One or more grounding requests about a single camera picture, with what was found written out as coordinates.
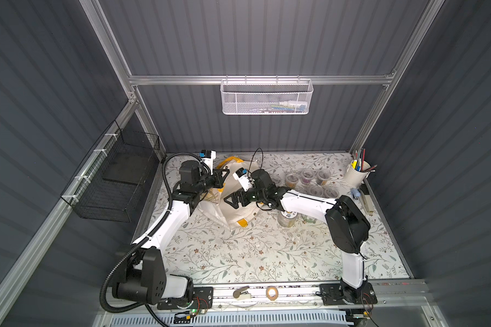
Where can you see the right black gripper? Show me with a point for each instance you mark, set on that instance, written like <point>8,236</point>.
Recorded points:
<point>241,198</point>

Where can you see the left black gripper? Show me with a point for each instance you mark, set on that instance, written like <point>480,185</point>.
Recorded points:
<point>217,178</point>

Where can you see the orange label seed jar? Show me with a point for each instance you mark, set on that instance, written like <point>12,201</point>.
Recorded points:
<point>291,180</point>

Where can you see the white canvas tote bag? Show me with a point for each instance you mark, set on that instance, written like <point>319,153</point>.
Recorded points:
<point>222,206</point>

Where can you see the clear lid seed jar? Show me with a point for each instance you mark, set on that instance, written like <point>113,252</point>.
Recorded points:
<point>307,176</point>

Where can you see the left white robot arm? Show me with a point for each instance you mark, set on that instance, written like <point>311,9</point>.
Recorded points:
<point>140,275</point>

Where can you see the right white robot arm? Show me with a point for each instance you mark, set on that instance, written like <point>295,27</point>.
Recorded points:
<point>348,227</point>

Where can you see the white pen cup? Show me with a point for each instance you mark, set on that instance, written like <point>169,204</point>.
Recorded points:
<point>358,169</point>

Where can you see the masking tape roll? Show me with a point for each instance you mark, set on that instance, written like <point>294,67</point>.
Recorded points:
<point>272,293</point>

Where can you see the grey stapler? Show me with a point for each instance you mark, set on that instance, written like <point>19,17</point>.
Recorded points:
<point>366,200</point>

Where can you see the beige tape dispenser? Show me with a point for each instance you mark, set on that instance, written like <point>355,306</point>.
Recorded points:
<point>242,293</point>

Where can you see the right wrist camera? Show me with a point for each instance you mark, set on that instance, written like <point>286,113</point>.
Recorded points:
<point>241,176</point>

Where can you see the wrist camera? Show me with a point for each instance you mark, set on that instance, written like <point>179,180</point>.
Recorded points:
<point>208,157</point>
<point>241,176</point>

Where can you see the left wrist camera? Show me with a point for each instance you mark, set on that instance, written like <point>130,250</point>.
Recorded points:
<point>208,157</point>

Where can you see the black wire side basket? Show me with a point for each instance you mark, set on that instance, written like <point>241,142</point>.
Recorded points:
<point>115,186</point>

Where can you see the white wire wall basket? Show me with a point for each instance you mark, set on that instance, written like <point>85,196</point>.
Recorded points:
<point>266,96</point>

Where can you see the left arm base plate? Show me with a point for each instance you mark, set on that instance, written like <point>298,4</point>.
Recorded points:
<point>197,298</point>

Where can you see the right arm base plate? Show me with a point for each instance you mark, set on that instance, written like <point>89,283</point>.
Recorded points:
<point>331,294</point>

